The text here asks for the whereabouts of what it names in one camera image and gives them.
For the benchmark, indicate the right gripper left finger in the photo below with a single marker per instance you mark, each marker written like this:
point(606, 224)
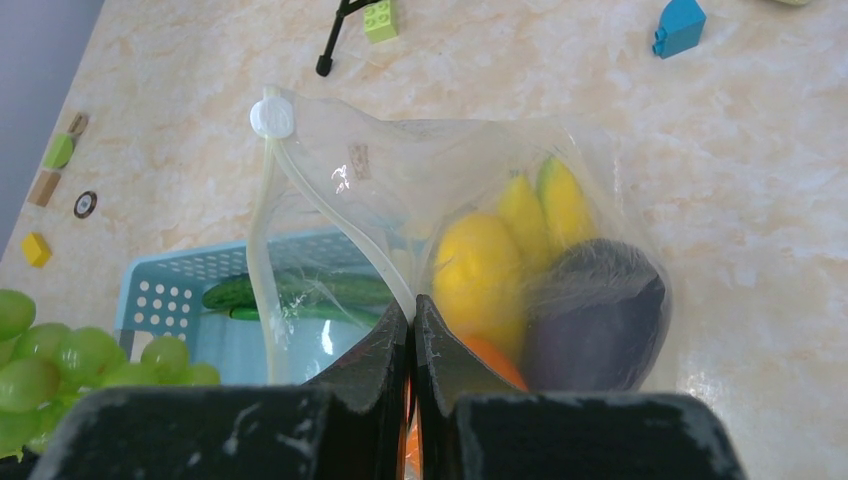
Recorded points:
point(345, 423)

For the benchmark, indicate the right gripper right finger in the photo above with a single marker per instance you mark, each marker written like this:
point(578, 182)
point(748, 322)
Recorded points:
point(474, 425)

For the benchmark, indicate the orange fruit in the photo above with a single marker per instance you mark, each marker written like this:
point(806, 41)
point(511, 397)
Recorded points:
point(496, 361)

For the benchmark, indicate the blue plastic basket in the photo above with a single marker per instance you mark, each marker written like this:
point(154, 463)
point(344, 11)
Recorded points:
point(161, 295)

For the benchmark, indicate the yellow mango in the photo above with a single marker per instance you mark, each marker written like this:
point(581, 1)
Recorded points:
point(478, 283)

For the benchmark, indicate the green cucumber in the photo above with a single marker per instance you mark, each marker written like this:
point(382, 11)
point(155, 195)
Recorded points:
point(306, 285)

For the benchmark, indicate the purple eggplant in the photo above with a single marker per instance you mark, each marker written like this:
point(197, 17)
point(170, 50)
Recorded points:
point(597, 320)

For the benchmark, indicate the clear dotted zip bag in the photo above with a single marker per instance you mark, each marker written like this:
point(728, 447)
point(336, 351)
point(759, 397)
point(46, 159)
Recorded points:
point(394, 187)

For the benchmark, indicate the yellow banana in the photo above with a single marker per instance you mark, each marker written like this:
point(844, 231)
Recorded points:
point(548, 217)

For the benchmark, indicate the green grapes bunch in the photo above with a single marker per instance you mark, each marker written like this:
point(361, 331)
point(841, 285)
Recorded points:
point(46, 368)

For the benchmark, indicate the yellow block left side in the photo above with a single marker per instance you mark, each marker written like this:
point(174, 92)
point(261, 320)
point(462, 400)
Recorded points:
point(36, 249)

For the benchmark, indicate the microphone on tripod stand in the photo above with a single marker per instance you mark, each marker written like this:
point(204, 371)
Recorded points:
point(345, 8)

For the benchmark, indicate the green wooden toy knife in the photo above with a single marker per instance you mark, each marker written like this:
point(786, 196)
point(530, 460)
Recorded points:
point(57, 157)

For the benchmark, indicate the light green cube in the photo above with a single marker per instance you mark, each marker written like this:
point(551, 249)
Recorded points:
point(379, 23)

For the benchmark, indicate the blue toy block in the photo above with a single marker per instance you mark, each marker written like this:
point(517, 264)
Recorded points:
point(680, 28)

